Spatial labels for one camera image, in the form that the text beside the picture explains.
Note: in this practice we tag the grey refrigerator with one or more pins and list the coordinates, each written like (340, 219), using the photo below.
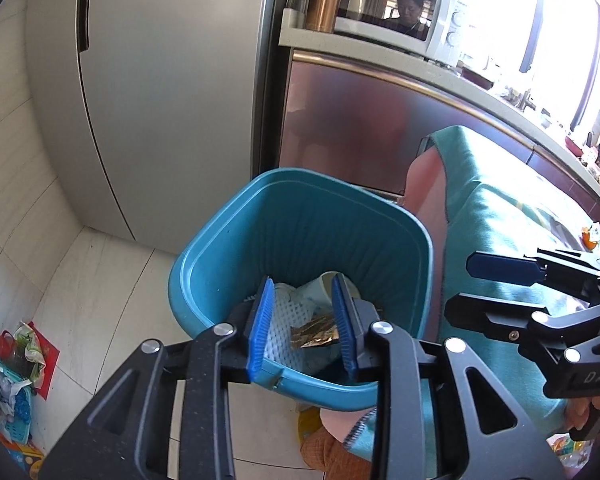
(170, 85)

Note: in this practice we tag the blue plastic trash bin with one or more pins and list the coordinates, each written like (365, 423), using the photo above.
(305, 220)

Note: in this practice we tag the large kitchen window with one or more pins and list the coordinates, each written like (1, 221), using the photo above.
(555, 20)

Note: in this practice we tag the kitchen counter cabinet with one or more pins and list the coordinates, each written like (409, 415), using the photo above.
(355, 125)

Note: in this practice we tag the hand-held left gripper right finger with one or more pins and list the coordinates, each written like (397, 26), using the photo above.
(345, 330)

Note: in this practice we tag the green white printed bag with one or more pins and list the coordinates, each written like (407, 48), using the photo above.
(30, 347)

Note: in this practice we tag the red paper sheet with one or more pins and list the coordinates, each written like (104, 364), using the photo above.
(50, 360)

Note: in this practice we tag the gold foil wrapper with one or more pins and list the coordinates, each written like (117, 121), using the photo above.
(315, 332)

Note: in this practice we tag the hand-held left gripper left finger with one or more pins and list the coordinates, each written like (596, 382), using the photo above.
(260, 330)

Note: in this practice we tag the white foam fruit net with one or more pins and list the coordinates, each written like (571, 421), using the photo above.
(285, 322)

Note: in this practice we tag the colourful snack packet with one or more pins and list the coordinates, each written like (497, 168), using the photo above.
(567, 450)

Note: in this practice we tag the white dotted paper cup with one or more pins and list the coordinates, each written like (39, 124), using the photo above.
(322, 285)

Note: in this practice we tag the person's right hand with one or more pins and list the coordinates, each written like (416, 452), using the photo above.
(577, 412)

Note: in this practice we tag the orange peel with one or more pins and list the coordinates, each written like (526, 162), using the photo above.
(588, 240)

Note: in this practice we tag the white microwave oven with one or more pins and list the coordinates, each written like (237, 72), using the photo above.
(445, 25)

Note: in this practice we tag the dark food container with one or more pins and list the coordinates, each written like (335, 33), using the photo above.
(477, 79)

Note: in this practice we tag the teal grey printed blanket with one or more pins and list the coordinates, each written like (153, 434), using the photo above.
(500, 220)

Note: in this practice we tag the orange knit cloth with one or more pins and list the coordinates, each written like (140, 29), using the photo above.
(330, 455)

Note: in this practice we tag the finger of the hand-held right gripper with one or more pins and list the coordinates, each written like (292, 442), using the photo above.
(500, 266)
(480, 315)

